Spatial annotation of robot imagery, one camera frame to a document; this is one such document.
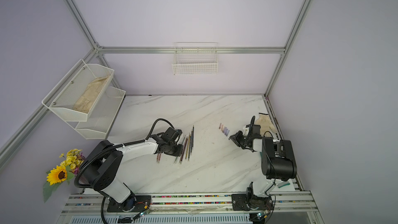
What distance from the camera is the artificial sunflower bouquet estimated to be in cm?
60

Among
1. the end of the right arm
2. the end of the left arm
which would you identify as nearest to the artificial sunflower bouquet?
the end of the left arm

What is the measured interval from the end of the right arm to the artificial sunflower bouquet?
759mm

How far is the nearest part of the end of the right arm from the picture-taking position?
2.44 feet

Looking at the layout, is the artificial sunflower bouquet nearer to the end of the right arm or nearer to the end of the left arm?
the end of the left arm
